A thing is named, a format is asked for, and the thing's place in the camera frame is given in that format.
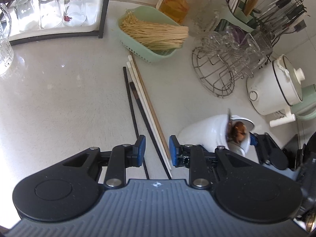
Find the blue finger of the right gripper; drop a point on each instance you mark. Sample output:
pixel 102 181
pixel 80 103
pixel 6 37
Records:
pixel 253 139

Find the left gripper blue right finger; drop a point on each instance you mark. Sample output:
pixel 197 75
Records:
pixel 191 157

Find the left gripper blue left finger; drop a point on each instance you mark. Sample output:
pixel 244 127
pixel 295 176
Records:
pixel 120 158

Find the wooden chopstick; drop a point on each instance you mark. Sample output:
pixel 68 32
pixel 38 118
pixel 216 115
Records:
pixel 150 106

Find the copper small spoon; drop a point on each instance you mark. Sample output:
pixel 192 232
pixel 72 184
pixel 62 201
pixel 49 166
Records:
pixel 238 132

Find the white ceramic mug jar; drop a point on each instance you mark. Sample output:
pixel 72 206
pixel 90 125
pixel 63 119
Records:
pixel 211 133

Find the black chopstick brown band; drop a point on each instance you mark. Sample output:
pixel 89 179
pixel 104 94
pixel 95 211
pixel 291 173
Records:
pixel 144 117

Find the black chopstick plain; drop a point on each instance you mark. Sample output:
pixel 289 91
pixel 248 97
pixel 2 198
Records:
pixel 126 80

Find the white ceramic soup spoon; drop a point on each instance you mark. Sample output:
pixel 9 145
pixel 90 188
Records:
pixel 243 147

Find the large steel spoon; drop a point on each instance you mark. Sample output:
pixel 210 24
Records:
pixel 229 126

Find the patterned ceramic bowl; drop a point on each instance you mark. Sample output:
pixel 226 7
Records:
pixel 306 109

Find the white electric cooking pot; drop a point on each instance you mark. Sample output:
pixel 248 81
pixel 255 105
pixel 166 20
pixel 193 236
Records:
pixel 277 87

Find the textured glass pitcher right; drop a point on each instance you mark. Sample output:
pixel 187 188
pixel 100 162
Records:
pixel 260 47

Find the textured glass pitcher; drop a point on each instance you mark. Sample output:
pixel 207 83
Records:
pixel 7 53
pixel 260 47

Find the purple lid glass cup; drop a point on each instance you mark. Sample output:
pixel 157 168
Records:
pixel 237 33

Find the bundle of dry noodles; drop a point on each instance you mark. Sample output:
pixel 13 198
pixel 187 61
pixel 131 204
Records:
pixel 154 36

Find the black dish rack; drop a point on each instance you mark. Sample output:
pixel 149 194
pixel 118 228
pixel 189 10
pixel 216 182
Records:
pixel 98 33

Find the green utensil holder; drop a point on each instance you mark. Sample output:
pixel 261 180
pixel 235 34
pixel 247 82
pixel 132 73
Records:
pixel 237 13

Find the textured glass jug behind rack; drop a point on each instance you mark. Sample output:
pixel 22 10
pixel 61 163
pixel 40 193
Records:
pixel 206 17

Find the green plastic basket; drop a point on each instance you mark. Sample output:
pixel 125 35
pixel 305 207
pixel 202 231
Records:
pixel 148 14

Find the upturned glass tumbler right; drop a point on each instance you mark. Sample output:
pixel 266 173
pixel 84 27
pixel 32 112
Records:
pixel 74 12

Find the upturned glass tumbler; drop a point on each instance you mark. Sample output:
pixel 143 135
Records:
pixel 50 13
pixel 74 12
pixel 26 16

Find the white rack drip tray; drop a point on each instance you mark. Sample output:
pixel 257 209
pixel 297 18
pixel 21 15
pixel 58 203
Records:
pixel 93 12

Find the textured glass pitcher left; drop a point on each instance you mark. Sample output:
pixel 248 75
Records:
pixel 7 53

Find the upturned glass tumbler middle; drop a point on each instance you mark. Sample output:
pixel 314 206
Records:
pixel 50 13

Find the upturned glass tumbler left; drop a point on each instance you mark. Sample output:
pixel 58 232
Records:
pixel 26 16

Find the wire cup rack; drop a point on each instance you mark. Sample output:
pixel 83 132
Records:
pixel 219 62

